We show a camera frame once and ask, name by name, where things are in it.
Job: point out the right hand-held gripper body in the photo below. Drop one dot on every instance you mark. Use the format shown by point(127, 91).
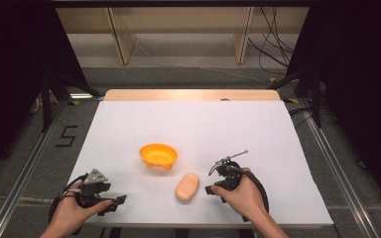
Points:
point(229, 175)

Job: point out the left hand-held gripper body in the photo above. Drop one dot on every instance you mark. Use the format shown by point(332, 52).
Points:
point(92, 190)

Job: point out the person's right hand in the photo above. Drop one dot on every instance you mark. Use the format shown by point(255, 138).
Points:
point(244, 198)

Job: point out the person's left hand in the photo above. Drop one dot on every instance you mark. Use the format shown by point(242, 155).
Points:
point(71, 214)

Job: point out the peach oval bread roll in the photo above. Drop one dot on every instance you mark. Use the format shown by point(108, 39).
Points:
point(187, 187)

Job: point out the white table sheet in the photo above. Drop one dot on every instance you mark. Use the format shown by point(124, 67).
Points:
point(191, 132)

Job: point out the orange plastic bowl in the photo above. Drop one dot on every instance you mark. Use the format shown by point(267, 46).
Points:
point(158, 155)

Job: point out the yellow tape piece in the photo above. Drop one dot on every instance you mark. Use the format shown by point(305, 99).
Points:
point(74, 102)
point(291, 100)
point(272, 79)

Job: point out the black metal stand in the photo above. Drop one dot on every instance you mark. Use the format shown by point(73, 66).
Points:
point(311, 89)
point(51, 95)

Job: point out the dark curtain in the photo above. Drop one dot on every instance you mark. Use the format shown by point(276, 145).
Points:
point(13, 76)
point(360, 86)

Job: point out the light wooden shelf unit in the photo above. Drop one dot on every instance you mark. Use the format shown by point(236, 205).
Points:
point(182, 29)

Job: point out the metal floor rail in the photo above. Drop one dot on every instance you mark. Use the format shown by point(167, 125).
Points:
point(26, 168)
point(340, 172)

